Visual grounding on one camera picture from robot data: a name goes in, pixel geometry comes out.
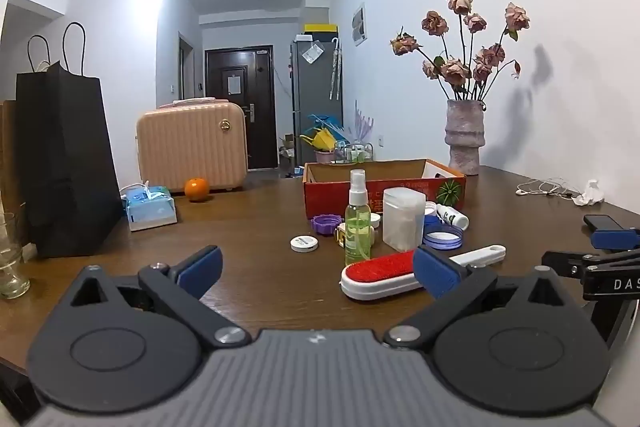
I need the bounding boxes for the dried pink roses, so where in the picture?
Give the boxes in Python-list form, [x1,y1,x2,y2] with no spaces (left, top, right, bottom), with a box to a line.
[390,0,532,104]

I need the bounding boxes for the wire rack with bottles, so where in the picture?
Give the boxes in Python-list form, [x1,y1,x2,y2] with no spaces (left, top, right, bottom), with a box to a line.
[336,142,376,164]

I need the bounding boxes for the blue and yellow toy pile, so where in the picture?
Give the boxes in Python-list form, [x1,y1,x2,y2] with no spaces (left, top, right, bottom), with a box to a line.
[300,113,347,154]

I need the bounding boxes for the pink suitcase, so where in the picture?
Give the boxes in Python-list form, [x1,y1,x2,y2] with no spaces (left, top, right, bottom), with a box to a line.
[135,97,249,192]

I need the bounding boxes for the cardboard boxes on floor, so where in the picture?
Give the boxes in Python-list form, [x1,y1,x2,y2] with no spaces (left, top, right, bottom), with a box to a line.
[278,134,301,172]

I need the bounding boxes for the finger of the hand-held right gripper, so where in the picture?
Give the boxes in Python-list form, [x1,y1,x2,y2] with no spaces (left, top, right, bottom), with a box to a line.
[542,249,640,279]
[590,228,640,251]

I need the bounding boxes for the black paper bag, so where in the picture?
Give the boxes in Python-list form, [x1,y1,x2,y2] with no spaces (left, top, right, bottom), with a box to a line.
[15,22,124,259]

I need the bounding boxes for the blue tissue pack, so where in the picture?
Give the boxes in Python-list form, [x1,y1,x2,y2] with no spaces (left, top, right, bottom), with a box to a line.
[121,184,179,233]

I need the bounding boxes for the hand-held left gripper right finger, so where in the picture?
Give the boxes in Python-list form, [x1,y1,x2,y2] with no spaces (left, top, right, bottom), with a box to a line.
[382,245,571,350]

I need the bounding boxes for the red and white lint brush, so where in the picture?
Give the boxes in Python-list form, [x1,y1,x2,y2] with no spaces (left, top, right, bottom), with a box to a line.
[340,244,507,301]

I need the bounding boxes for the hanging folded umbrellas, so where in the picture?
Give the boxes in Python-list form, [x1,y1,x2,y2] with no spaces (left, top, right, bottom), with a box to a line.
[329,38,344,100]

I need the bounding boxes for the white wall panel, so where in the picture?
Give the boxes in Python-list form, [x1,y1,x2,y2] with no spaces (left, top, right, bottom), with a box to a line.
[351,2,367,47]

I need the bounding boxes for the grey refrigerator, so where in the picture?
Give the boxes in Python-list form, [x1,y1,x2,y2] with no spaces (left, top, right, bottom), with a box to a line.
[291,38,345,165]

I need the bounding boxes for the white bottle with green label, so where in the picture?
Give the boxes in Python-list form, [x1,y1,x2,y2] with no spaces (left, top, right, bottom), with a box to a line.
[436,203,470,230]

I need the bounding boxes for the translucent cotton swab box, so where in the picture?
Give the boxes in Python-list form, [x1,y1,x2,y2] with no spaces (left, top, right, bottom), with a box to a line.
[382,187,427,252]

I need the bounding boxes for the pink ceramic vase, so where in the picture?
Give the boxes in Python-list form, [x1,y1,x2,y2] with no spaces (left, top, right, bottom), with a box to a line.
[444,99,487,176]

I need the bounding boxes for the dark wooden door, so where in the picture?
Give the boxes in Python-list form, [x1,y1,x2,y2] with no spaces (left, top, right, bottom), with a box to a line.
[204,45,279,170]

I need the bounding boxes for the black phone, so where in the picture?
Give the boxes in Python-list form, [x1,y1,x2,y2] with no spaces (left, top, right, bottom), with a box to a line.
[583,215,626,233]

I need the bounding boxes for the green spray bottle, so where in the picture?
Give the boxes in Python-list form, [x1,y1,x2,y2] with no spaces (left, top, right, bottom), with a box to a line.
[344,169,373,267]

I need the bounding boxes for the paper sheet on refrigerator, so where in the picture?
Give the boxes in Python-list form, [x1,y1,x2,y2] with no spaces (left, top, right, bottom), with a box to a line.
[301,41,326,65]

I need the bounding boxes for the purple bottle cap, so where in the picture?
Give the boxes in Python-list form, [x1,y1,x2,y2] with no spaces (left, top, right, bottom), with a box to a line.
[311,214,343,237]

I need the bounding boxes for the blue round lid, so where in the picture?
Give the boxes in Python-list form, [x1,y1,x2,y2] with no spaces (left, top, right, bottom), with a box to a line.
[422,215,465,251]

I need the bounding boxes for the glass jar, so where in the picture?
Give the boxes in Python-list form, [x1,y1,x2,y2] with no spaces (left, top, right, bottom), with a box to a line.
[0,211,32,299]

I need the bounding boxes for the crumpled white tissue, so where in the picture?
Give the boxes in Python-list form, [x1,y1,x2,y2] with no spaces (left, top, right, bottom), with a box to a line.
[573,179,606,207]

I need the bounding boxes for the white earphones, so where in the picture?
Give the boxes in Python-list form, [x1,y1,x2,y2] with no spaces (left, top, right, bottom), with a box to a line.
[516,178,583,198]

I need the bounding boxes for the orange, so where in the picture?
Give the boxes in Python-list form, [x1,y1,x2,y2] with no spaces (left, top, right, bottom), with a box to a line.
[184,177,210,202]

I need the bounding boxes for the red cardboard box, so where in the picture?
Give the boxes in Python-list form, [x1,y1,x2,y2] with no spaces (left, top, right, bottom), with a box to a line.
[302,158,467,220]

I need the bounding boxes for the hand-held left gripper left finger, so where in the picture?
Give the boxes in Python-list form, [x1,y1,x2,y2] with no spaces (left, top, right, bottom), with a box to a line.
[67,245,252,349]

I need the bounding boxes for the purple decorative plant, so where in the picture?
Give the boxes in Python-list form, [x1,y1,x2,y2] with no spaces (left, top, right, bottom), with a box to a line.
[353,101,375,148]

